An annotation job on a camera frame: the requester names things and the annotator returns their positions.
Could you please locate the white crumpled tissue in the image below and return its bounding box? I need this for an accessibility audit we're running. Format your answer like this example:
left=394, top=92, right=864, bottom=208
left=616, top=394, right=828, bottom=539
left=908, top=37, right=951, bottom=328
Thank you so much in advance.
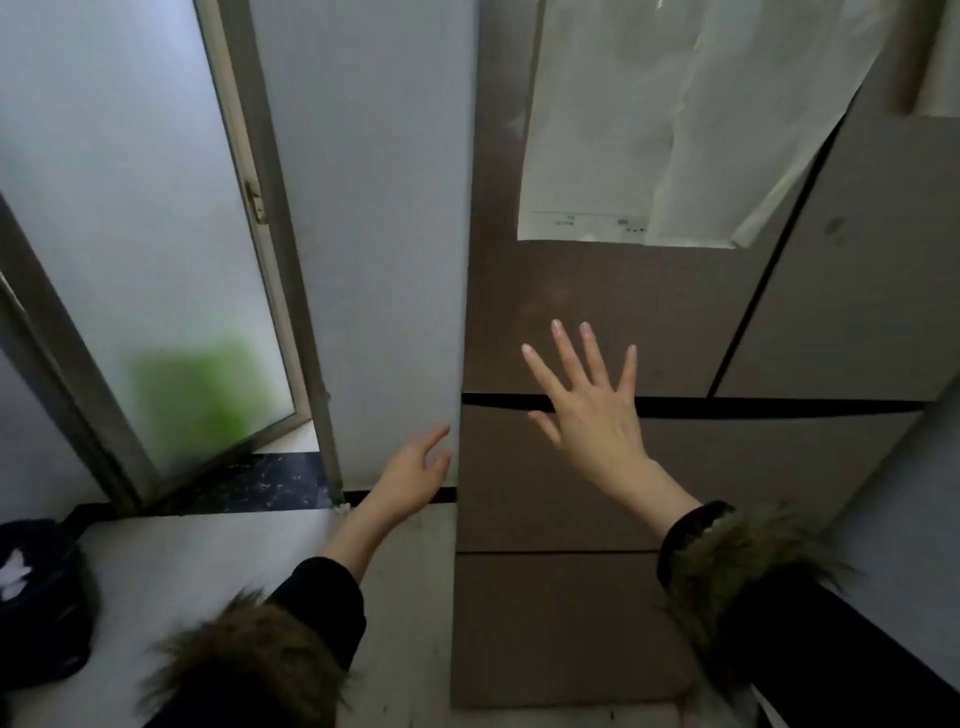
left=0, top=549, right=33, bottom=603

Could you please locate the brown refrigerator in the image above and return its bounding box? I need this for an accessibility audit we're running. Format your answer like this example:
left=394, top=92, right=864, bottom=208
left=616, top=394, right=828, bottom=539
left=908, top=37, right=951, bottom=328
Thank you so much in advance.
left=449, top=0, right=960, bottom=710

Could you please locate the black trash bin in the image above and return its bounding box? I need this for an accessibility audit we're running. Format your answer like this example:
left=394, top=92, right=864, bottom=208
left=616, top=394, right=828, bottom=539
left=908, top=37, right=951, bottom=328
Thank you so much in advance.
left=0, top=517, right=103, bottom=693

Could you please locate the green object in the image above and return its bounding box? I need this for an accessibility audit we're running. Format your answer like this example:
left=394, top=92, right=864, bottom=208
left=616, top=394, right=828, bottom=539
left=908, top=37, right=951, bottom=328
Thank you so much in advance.
left=133, top=343, right=280, bottom=470

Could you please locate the person's right hand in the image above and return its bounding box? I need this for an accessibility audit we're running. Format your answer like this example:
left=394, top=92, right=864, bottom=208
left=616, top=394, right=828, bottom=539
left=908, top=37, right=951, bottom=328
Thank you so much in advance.
left=521, top=320, right=654, bottom=494

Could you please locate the person's left hand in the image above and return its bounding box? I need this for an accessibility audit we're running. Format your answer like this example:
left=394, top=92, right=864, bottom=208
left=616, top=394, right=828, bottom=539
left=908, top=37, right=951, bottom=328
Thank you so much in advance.
left=359, top=425, right=456, bottom=529

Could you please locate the person's right forearm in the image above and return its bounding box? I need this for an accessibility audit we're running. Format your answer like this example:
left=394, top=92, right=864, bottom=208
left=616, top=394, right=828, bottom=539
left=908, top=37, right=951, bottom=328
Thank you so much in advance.
left=607, top=457, right=960, bottom=728

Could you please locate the white paper sheet folded corner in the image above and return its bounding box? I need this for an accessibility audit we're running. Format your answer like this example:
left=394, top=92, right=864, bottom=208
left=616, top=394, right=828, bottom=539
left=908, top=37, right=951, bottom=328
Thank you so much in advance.
left=644, top=0, right=901, bottom=250

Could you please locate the person's left forearm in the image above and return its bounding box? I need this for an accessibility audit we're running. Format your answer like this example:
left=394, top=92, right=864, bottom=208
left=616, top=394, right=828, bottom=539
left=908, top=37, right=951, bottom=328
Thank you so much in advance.
left=138, top=506, right=395, bottom=728

